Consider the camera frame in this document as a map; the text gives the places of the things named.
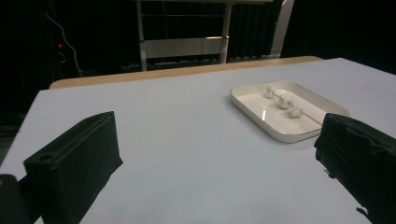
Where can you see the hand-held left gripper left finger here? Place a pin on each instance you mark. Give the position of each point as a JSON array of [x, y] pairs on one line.
[[74, 161]]

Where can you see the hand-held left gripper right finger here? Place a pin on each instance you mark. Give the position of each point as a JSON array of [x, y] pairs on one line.
[[361, 152]]

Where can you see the wooden skewer with white pieces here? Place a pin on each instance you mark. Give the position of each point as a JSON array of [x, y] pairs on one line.
[[289, 102]]

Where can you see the white rectangular tray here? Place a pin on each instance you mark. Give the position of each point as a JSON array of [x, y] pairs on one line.
[[280, 115]]

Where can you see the white sheet table cover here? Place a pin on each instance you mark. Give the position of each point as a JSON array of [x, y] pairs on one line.
[[199, 149]]

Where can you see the white metal desk frame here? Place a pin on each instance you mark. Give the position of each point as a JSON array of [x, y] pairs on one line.
[[183, 43]]

